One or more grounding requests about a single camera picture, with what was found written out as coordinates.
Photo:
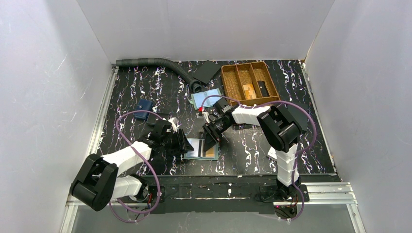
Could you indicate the mint green card holder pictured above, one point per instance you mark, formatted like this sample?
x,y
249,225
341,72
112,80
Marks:
x,y
198,153

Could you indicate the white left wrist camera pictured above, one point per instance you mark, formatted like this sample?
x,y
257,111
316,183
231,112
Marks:
x,y
173,122

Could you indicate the black VIP credit card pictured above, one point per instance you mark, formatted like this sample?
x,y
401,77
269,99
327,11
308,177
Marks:
x,y
263,88

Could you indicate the black flat pad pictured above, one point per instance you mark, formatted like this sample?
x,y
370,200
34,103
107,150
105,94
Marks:
x,y
206,72

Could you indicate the navy blue wallet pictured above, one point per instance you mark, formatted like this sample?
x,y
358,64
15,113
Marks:
x,y
146,106

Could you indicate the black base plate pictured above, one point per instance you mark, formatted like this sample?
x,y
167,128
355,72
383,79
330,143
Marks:
x,y
207,194

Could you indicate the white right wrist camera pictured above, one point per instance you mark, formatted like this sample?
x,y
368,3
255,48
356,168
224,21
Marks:
x,y
202,114

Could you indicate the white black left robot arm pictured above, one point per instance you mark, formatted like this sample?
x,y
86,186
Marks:
x,y
100,178

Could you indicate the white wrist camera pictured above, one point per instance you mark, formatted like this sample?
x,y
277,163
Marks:
x,y
173,122
202,114

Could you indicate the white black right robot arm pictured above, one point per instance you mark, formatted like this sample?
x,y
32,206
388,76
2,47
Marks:
x,y
282,124

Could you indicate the white rectangular box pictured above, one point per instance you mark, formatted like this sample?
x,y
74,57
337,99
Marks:
x,y
272,154

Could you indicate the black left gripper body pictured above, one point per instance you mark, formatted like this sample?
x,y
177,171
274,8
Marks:
x,y
178,140

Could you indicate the open mint card holder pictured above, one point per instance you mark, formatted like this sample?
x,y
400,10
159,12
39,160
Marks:
x,y
205,99

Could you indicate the wicker divided tray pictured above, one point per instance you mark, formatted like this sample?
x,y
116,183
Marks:
x,y
235,76

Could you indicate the black snap wallet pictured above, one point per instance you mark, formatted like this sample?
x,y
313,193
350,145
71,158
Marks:
x,y
152,119

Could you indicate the orange card in tray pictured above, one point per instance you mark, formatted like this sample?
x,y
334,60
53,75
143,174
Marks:
x,y
249,91

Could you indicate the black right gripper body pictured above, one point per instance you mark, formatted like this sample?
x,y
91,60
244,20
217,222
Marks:
x,y
212,132

